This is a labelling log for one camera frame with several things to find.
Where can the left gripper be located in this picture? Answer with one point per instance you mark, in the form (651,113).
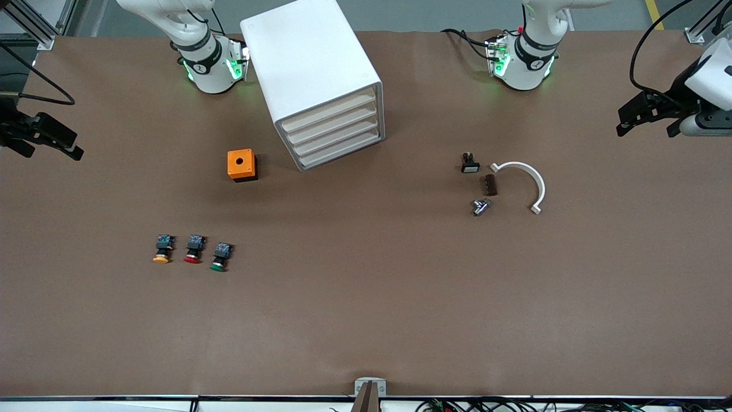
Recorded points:
(678,92)

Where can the green mushroom push button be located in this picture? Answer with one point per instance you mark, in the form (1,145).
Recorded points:
(221,256)

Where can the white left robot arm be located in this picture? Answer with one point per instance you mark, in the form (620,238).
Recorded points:
(523,71)

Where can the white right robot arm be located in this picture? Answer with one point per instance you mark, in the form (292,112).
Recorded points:
(211,68)

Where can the yellow mushroom push button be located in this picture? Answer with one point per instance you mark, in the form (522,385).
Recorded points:
(163,249)

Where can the red mushroom push button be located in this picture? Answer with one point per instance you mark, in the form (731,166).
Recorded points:
(194,249)

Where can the brown terminal block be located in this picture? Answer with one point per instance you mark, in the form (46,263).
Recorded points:
(489,185)

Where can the silver metal fitting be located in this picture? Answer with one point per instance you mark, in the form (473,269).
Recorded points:
(481,207)

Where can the brown table mat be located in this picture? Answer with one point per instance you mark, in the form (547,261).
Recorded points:
(366,315)

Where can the brown bar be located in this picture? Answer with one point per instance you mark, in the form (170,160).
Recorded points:
(366,400)

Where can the aluminium frame profile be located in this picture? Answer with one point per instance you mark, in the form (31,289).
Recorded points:
(695,35)
(47,42)

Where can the white curved plastic bracket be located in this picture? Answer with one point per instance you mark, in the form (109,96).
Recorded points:
(540,189)

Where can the orange button enclosure box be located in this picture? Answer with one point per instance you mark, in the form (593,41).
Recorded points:
(234,169)

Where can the small black switch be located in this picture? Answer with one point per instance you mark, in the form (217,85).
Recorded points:
(470,165)

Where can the grey metal bracket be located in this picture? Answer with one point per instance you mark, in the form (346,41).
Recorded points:
(358,384)

